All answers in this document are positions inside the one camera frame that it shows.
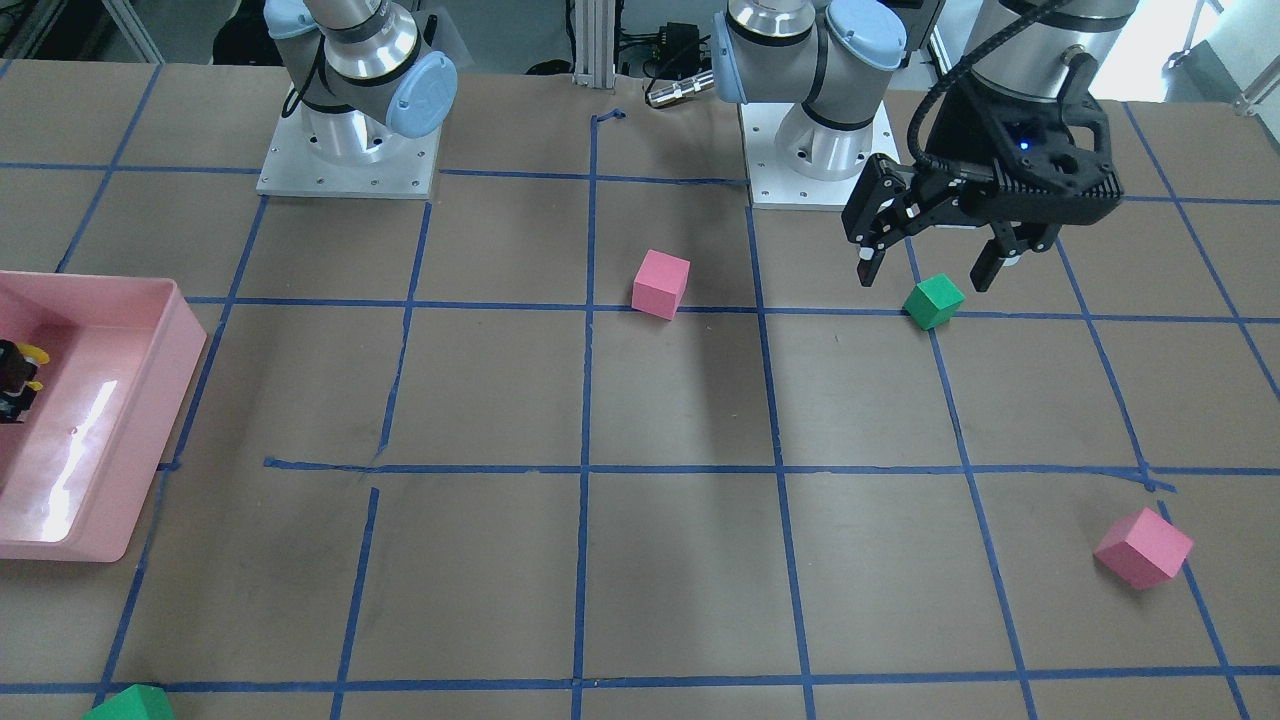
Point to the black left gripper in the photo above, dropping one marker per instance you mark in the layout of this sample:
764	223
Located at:
962	133

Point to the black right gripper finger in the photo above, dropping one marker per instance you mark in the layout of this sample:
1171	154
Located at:
17	391

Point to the yellow push button switch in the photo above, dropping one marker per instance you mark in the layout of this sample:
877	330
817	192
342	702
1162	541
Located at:
21	351

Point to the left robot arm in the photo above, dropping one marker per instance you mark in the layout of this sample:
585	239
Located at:
835	59

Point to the green cube near base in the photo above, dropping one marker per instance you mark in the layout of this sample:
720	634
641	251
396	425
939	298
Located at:
933	301

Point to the pink plastic bin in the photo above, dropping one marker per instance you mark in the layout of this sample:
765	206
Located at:
77	470

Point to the pink cube near centre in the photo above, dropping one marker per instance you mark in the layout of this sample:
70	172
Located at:
659	284

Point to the pink cube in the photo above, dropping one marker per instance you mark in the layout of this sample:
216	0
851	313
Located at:
1144	549
659	284

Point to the green cube near bin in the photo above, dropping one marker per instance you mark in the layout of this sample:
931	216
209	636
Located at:
136	702

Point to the pink cube far side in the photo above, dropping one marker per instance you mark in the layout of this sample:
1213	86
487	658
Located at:
1144	549

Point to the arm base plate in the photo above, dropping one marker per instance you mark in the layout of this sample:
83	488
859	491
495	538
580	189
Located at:
315	155
796	163

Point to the aluminium frame post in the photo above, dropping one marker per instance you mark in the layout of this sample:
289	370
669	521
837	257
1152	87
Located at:
594	29

